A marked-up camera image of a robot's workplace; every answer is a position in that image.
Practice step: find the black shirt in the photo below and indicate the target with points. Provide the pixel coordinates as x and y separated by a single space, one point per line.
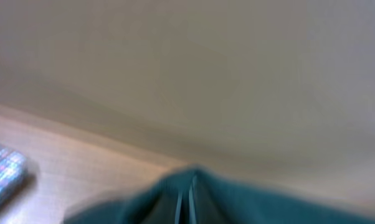
197 196

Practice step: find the plaid red blue shirt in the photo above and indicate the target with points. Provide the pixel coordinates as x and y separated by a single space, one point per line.
13 171

